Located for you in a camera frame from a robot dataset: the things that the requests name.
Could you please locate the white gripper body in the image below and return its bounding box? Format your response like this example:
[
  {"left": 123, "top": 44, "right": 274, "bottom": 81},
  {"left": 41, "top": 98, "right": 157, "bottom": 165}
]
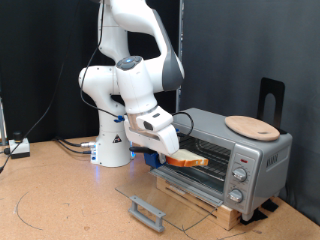
[{"left": 123, "top": 105, "right": 181, "bottom": 156}]

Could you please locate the white bread slice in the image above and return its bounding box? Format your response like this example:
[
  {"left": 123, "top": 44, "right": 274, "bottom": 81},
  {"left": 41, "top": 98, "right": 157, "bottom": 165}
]
[{"left": 165, "top": 148, "right": 210, "bottom": 169}]

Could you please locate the glass oven door grey handle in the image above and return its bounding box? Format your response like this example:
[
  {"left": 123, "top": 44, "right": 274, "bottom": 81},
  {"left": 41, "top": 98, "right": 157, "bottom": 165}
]
[{"left": 115, "top": 166, "right": 225, "bottom": 233}]

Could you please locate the silver oven temperature knob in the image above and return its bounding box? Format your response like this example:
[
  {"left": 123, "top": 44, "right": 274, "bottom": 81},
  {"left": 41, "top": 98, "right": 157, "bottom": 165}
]
[{"left": 232, "top": 167, "right": 249, "bottom": 183}]

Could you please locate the silver oven timer knob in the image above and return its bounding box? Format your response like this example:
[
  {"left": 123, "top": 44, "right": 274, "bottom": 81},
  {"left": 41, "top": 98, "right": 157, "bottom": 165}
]
[{"left": 228, "top": 188, "right": 245, "bottom": 204}]

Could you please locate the silver toaster oven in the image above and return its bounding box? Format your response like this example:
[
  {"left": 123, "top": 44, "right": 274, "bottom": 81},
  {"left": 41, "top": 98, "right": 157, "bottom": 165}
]
[{"left": 148, "top": 107, "right": 294, "bottom": 222}]

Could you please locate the wooden pallet base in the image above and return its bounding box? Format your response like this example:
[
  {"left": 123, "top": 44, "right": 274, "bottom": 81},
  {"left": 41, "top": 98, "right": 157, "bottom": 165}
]
[{"left": 155, "top": 176, "right": 243, "bottom": 231}]

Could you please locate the oval wooden cutting board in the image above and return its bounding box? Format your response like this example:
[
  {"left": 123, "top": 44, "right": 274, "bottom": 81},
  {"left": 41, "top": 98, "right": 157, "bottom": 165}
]
[{"left": 224, "top": 115, "right": 281, "bottom": 142}]

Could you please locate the black foam pad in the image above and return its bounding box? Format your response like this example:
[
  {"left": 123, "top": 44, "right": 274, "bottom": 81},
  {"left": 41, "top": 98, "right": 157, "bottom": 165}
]
[
  {"left": 261, "top": 199, "right": 280, "bottom": 213},
  {"left": 239, "top": 208, "right": 268, "bottom": 226}
]

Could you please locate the tall metal pole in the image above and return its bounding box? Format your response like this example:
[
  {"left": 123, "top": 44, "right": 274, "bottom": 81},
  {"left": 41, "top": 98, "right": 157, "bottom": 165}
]
[{"left": 174, "top": 0, "right": 186, "bottom": 113}]

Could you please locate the black metal bookend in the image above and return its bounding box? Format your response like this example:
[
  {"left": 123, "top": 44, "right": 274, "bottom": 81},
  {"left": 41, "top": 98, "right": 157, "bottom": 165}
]
[{"left": 257, "top": 77, "right": 288, "bottom": 135}]

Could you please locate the thin metal stand pole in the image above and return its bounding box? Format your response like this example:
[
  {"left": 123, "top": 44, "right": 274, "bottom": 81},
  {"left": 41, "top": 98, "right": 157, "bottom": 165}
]
[{"left": 0, "top": 96, "right": 8, "bottom": 147}]

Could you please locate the metal wire oven rack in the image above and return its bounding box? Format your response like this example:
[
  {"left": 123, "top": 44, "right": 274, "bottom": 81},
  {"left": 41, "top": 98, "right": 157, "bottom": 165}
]
[{"left": 166, "top": 136, "right": 233, "bottom": 183}]

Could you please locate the black cable silver connector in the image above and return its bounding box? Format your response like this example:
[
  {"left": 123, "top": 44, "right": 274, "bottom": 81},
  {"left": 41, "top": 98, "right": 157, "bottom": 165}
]
[{"left": 54, "top": 135, "right": 98, "bottom": 149}]

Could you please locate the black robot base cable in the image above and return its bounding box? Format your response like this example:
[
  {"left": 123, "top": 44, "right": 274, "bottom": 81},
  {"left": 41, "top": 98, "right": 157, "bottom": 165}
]
[{"left": 56, "top": 139, "right": 94, "bottom": 155}]

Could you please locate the long black hanging cable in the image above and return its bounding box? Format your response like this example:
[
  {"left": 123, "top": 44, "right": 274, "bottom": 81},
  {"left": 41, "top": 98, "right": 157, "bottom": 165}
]
[{"left": 0, "top": 0, "right": 80, "bottom": 174}]

